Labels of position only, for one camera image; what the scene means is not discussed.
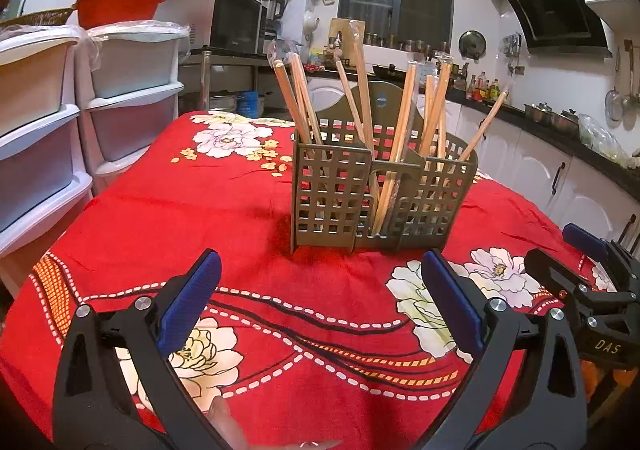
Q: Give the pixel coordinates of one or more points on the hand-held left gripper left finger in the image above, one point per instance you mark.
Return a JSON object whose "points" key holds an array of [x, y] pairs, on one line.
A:
{"points": [[192, 300]]}

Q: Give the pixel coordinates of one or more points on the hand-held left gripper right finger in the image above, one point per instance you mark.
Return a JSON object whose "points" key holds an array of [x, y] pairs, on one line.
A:
{"points": [[450, 302]]}

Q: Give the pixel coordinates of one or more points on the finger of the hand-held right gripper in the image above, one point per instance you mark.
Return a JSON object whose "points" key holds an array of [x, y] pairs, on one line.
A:
{"points": [[585, 235], [555, 275]]}

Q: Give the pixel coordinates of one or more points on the olive perforated utensil holder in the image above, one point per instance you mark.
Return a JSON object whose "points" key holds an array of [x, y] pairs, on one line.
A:
{"points": [[382, 125]]}

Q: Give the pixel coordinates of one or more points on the group of wooden chopsticks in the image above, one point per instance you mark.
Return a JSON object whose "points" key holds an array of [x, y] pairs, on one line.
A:
{"points": [[364, 97]]}

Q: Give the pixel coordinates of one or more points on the red floral tablecloth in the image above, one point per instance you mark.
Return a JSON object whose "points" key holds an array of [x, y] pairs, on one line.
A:
{"points": [[200, 210]]}

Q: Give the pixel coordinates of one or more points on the clear plastic bag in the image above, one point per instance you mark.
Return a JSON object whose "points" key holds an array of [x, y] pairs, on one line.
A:
{"points": [[600, 137]]}

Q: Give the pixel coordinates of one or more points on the steel pot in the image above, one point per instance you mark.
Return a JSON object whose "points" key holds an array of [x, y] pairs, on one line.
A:
{"points": [[567, 121], [537, 112]]}

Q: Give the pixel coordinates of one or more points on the hanging steel strainer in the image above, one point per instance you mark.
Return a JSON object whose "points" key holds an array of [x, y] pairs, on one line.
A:
{"points": [[614, 105]]}

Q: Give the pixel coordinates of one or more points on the hanging steel ladle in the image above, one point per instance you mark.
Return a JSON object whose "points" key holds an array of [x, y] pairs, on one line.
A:
{"points": [[631, 100]]}

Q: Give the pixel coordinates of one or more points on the row of condiment bottles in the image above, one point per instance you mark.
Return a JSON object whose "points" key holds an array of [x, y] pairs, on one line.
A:
{"points": [[487, 90]]}

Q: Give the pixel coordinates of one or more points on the white plastic drawer unit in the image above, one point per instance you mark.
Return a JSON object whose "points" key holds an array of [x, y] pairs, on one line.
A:
{"points": [[35, 155], [130, 120]]}

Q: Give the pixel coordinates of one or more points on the steel stockpot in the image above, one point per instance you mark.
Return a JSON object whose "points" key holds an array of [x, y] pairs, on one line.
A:
{"points": [[222, 102]]}

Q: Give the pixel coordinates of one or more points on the blue plastic bucket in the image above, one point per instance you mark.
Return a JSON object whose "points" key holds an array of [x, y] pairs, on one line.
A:
{"points": [[247, 105]]}

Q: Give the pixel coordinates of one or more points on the dark hanging pot lid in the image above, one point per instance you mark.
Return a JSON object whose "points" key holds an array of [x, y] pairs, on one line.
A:
{"points": [[472, 44]]}

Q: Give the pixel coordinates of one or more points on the black range hood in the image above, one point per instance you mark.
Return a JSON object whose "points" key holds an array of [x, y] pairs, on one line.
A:
{"points": [[555, 5]]}

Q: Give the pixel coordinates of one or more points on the steel shelf rack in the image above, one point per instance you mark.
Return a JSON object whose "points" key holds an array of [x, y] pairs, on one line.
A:
{"points": [[225, 61]]}

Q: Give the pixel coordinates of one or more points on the row of steel jars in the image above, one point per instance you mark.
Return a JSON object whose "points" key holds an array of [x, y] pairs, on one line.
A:
{"points": [[400, 44]]}

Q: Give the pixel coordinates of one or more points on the silver microwave oven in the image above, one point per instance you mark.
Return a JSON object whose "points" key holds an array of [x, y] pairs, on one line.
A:
{"points": [[235, 20]]}

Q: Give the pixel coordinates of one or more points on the wooden cutting board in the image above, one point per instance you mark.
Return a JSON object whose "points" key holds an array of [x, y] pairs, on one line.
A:
{"points": [[346, 30]]}

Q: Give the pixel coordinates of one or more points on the black blender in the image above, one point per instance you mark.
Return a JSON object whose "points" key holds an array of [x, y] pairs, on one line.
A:
{"points": [[271, 7]]}

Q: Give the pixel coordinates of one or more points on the red plastic basin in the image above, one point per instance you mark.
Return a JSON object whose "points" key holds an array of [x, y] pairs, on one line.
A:
{"points": [[120, 5]]}

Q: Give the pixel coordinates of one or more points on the brown woven basket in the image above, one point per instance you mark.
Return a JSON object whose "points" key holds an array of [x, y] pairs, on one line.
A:
{"points": [[40, 19]]}

